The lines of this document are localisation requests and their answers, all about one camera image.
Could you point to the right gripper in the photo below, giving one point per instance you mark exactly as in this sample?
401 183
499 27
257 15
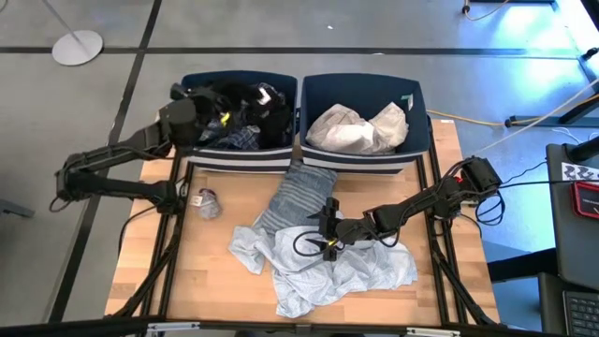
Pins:
339 229

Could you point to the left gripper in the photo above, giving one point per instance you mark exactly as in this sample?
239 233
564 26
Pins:
180 124

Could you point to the dark blue plaid garment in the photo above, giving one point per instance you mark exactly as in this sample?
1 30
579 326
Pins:
238 138

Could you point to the light blue patterned shirt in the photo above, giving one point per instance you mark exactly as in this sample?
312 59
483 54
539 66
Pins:
355 276

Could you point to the black garment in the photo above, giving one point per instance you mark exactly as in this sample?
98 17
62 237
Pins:
273 119

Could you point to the white cotton garment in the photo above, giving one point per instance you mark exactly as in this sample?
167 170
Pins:
351 138

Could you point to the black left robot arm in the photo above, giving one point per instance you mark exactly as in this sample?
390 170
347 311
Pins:
107 187

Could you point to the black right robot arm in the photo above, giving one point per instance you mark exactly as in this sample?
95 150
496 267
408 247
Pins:
412 206

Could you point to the blue grey striped garment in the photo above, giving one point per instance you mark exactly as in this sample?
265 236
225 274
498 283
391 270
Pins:
299 196

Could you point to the navy white striped storage basket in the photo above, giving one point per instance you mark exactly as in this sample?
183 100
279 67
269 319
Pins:
243 158
365 161

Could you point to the small grey crumpled cloth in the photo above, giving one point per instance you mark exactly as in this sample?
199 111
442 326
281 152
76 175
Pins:
208 206

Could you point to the beige crumpled garment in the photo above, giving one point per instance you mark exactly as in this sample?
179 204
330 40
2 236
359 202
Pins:
332 121
390 124

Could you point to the white round stanchion base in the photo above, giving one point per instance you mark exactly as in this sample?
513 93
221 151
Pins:
77 48

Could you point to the white green basket tag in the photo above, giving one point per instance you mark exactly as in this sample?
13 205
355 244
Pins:
407 101

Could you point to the thin grey stanchion pole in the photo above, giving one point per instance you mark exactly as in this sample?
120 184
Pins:
61 21

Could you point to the black side desk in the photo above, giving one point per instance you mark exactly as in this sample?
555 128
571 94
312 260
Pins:
561 243

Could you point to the black white marker sheet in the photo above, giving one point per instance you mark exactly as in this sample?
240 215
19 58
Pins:
580 172

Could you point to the red black device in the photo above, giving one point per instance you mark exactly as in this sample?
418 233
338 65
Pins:
587 200

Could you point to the black keyboard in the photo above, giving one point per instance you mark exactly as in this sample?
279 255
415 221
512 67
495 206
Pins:
582 313

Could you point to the black aluminium table frame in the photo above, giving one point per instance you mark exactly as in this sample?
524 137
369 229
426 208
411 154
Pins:
437 262

